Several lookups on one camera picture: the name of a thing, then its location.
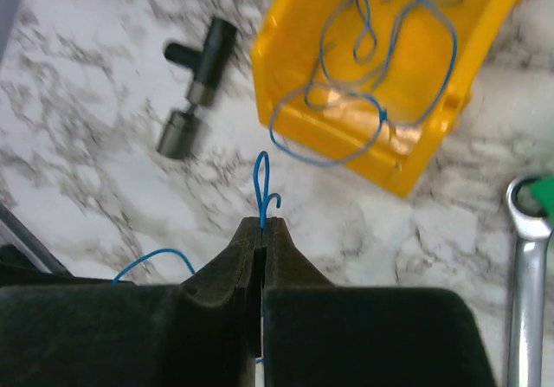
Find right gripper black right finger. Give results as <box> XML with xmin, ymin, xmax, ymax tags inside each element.
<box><xmin>262</xmin><ymin>218</ymin><xmax>496</xmax><ymax>386</ymax></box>

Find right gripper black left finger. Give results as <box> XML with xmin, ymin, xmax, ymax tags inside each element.
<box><xmin>1</xmin><ymin>217</ymin><xmax>261</xmax><ymax>386</ymax></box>

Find green plastic bin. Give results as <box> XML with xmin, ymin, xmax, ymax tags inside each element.
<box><xmin>531</xmin><ymin>177</ymin><xmax>554</xmax><ymax>218</ymax></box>

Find blue yellow wires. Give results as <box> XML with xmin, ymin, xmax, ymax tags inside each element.
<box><xmin>111</xmin><ymin>0</ymin><xmax>467</xmax><ymax>285</ymax></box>

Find black T-shaped socket tool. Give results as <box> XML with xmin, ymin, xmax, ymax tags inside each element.
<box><xmin>157</xmin><ymin>16</ymin><xmax>237</xmax><ymax>160</ymax></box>

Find ratcheting combination wrench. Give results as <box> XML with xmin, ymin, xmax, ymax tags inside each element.
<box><xmin>506</xmin><ymin>173</ymin><xmax>553</xmax><ymax>386</ymax></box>

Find left yellow plastic bin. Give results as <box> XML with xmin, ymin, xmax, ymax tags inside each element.
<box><xmin>251</xmin><ymin>0</ymin><xmax>521</xmax><ymax>197</ymax></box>

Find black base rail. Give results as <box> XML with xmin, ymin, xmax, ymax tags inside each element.
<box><xmin>1</xmin><ymin>204</ymin><xmax>71</xmax><ymax>276</ymax></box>

